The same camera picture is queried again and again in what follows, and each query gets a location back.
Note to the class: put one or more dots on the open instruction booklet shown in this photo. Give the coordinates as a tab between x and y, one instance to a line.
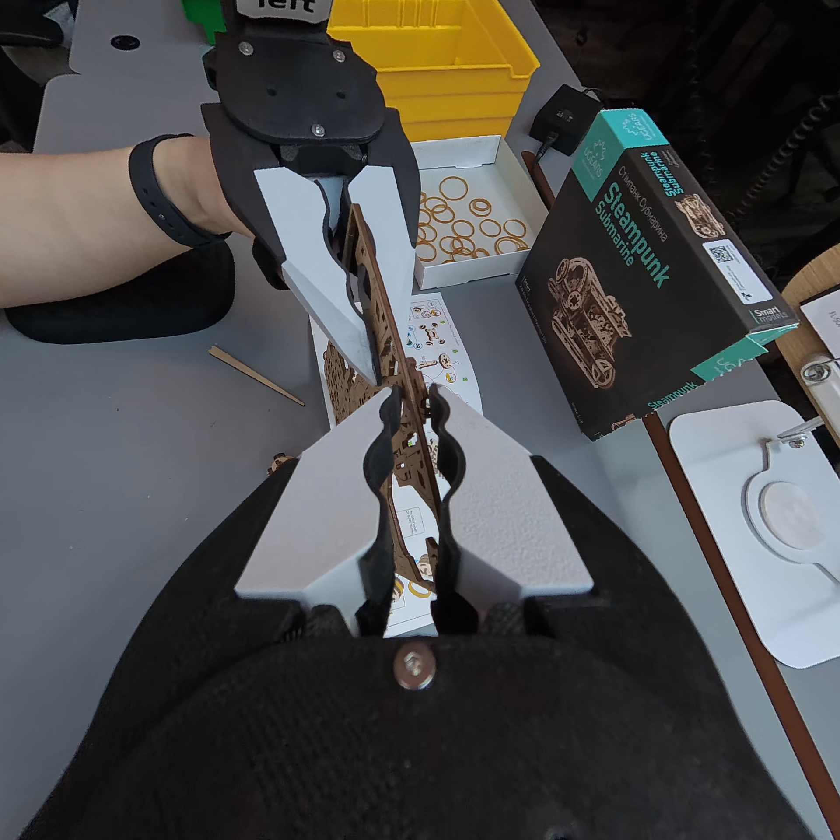
459	374

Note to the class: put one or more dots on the small wooden gear assembly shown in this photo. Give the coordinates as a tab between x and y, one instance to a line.
281	463

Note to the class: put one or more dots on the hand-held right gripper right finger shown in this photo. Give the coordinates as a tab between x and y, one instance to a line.
518	525

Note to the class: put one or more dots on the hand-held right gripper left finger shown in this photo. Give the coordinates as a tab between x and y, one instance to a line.
315	525

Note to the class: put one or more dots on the plywood parts sheet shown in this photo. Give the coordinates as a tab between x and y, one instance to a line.
410	459

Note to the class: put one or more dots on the black wristband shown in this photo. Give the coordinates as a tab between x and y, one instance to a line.
157	210

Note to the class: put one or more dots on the white document stand with sheet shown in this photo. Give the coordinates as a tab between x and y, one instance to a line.
754	459

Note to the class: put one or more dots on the white cardboard tray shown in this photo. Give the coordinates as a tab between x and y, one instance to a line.
518	170

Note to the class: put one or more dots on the green plastic bin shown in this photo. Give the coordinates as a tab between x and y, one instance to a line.
200	19

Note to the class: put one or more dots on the thin wooden stick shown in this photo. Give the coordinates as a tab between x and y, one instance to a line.
256	375

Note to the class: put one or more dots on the black power adapter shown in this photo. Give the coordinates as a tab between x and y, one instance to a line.
564	118

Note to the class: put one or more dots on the black model kit box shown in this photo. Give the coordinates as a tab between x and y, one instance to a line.
623	275

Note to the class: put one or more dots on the person's left forearm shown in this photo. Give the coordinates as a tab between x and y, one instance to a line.
65	223

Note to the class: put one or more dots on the pile of tan rubber bands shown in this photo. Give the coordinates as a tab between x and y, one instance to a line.
459	229

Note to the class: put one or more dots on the grey desk with grommet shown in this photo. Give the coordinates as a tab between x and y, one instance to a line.
164	26

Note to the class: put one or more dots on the printed instruction sheet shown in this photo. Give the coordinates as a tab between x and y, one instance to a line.
820	321

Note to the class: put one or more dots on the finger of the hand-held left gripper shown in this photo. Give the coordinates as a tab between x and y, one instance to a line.
387	223
302	249

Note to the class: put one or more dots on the yellow plastic bin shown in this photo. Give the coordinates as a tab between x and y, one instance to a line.
426	39
453	121

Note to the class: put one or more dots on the person's left hand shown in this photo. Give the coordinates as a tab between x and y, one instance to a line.
200	180

